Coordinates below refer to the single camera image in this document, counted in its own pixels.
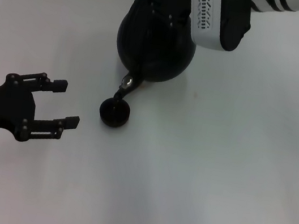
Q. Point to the small black teacup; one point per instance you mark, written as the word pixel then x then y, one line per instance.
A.
pixel 114 113

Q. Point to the black cast iron teapot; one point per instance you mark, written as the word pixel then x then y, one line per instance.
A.
pixel 154 49

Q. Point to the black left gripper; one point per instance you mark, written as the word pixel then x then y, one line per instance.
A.
pixel 0 110

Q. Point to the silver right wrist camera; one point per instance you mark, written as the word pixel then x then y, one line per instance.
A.
pixel 208 18

